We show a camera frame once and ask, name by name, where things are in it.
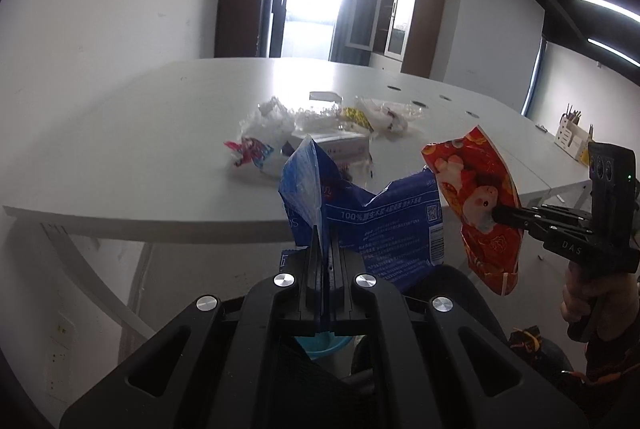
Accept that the red snack bag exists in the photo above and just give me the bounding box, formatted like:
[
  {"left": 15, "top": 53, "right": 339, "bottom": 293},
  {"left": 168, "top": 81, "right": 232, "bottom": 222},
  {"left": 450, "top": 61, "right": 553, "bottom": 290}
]
[{"left": 421, "top": 127, "right": 523, "bottom": 296}]

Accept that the blue snack bag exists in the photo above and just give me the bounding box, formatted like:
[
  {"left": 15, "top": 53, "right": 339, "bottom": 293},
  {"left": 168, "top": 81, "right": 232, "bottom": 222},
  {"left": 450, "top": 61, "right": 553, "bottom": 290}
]
[{"left": 279, "top": 138, "right": 445, "bottom": 290}]

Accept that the white blue carton box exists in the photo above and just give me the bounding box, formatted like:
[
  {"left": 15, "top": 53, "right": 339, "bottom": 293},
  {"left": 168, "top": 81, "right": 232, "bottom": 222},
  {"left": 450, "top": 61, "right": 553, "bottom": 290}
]
[{"left": 288, "top": 130, "right": 370, "bottom": 163}]

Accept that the white bag with red print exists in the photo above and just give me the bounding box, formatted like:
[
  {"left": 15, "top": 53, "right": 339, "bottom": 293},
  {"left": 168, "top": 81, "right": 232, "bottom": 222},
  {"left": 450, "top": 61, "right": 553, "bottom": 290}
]
[{"left": 224, "top": 97, "right": 295, "bottom": 178}]

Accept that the clear plastic bag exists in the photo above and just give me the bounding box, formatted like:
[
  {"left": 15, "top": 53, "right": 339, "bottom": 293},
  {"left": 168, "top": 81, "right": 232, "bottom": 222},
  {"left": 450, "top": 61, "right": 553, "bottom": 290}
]
[{"left": 294, "top": 103, "right": 342, "bottom": 134}]

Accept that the clear yellow foil wrapper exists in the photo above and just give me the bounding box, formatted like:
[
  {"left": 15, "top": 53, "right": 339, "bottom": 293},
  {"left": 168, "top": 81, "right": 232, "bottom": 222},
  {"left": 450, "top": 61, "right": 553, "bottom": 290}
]
[{"left": 341, "top": 106, "right": 373, "bottom": 132}]

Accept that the person's right hand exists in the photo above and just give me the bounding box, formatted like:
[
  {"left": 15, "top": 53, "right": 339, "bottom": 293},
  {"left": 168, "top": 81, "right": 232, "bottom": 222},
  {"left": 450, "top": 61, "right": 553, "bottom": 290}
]
[{"left": 561, "top": 262, "right": 639, "bottom": 342}]

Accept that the blue plastic waste basket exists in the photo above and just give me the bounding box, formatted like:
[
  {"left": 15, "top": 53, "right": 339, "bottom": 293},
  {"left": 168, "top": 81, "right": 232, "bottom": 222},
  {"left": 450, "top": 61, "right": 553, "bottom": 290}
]
[{"left": 296, "top": 331, "right": 352, "bottom": 361}]

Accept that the ceiling tube light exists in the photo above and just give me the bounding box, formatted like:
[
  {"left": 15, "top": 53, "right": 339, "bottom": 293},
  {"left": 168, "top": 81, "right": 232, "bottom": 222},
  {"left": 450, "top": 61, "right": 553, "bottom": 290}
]
[
  {"left": 580, "top": 0, "right": 640, "bottom": 23},
  {"left": 587, "top": 37, "right": 640, "bottom": 68}
]

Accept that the brown cabinet with glass doors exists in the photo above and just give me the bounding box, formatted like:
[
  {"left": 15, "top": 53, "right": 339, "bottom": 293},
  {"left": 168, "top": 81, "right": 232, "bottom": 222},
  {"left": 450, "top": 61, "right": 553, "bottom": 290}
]
[{"left": 345, "top": 0, "right": 446, "bottom": 78}]

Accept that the wall socket panel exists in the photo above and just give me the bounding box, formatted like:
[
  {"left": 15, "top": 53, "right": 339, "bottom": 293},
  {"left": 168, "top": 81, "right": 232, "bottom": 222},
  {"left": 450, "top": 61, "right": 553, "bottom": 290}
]
[{"left": 46, "top": 313, "right": 75, "bottom": 403}]

